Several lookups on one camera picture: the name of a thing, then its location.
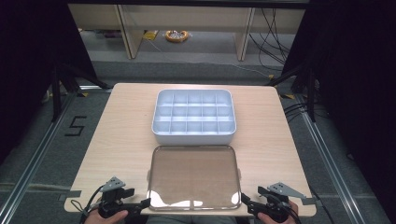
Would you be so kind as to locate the black tripod stand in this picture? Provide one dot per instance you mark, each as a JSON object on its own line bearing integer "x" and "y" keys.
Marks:
{"x": 311, "y": 93}
{"x": 56, "y": 93}

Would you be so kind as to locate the white compartment storage box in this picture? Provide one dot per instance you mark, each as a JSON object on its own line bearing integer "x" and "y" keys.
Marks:
{"x": 193, "y": 110}

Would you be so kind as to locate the person's right hand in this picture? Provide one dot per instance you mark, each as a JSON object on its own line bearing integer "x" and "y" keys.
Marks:
{"x": 294, "y": 210}

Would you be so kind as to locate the black curtain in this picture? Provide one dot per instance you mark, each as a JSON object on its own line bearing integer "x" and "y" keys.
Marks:
{"x": 358, "y": 77}
{"x": 28, "y": 62}

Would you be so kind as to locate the aluminium floor rail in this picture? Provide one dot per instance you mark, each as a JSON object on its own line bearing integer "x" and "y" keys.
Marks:
{"x": 330, "y": 161}
{"x": 34, "y": 155}

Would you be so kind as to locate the beige wooden furniture frame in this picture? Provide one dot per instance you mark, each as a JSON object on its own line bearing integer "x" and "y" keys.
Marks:
{"x": 132, "y": 34}

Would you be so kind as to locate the yellow packet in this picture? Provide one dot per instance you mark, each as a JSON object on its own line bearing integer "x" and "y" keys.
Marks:
{"x": 150, "y": 34}

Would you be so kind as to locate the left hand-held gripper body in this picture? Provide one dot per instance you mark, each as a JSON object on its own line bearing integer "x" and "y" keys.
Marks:
{"x": 112, "y": 196}

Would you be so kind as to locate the transparent plastic box lid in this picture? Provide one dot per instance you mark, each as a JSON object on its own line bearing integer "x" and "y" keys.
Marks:
{"x": 193, "y": 175}

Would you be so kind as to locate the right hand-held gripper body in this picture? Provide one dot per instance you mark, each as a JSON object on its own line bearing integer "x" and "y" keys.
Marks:
{"x": 280, "y": 199}

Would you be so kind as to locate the grey tape strip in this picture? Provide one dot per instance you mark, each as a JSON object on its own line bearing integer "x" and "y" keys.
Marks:
{"x": 308, "y": 201}
{"x": 71, "y": 195}

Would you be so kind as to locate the person's left hand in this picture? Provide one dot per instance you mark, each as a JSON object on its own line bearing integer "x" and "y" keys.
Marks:
{"x": 106, "y": 219}

